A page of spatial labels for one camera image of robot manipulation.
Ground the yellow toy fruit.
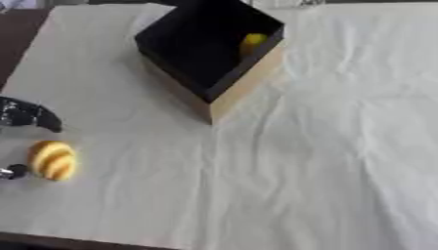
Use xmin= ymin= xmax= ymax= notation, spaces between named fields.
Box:
xmin=238 ymin=32 xmax=271 ymax=57

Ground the yellow striped toy bread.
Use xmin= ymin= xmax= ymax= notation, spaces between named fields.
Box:
xmin=25 ymin=140 xmax=79 ymax=182

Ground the tan cardboard box black inside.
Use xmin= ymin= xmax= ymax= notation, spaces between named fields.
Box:
xmin=133 ymin=0 xmax=287 ymax=125

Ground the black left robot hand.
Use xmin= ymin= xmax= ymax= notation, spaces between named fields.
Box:
xmin=0 ymin=96 xmax=66 ymax=181

